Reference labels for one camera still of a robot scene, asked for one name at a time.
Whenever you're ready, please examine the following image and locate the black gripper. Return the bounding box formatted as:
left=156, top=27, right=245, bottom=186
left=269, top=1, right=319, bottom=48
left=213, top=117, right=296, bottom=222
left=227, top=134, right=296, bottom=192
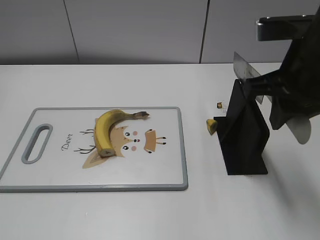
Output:
left=246, top=10, right=320, bottom=130

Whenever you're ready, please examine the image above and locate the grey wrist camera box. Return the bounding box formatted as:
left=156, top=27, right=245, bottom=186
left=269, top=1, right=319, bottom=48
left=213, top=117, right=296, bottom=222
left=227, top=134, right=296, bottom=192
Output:
left=256, top=15, right=315, bottom=42

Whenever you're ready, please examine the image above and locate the white handled kitchen knife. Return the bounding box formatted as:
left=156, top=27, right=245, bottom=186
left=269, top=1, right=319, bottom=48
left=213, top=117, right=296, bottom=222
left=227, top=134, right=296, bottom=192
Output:
left=233, top=51, right=313, bottom=145

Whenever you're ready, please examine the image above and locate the white deer cutting board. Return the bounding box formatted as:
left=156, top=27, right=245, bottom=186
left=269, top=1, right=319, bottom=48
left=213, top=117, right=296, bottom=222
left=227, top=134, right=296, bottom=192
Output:
left=0, top=106, right=188, bottom=193

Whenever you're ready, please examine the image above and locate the black knife stand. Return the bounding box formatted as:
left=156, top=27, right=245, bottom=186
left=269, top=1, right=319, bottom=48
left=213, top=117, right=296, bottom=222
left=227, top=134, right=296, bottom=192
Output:
left=214, top=79, right=270, bottom=175

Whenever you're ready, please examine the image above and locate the small banana bit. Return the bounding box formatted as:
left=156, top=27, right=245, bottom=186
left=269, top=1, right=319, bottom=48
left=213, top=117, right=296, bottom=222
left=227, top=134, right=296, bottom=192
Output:
left=216, top=102, right=223, bottom=109

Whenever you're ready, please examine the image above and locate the large banana end piece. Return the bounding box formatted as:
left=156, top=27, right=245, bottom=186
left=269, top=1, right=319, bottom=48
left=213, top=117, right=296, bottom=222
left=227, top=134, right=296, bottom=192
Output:
left=206, top=118, right=218, bottom=136

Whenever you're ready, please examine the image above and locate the yellow banana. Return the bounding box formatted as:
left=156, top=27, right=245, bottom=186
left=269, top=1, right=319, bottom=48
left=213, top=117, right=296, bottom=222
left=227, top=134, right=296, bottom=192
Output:
left=93, top=109, right=149, bottom=158

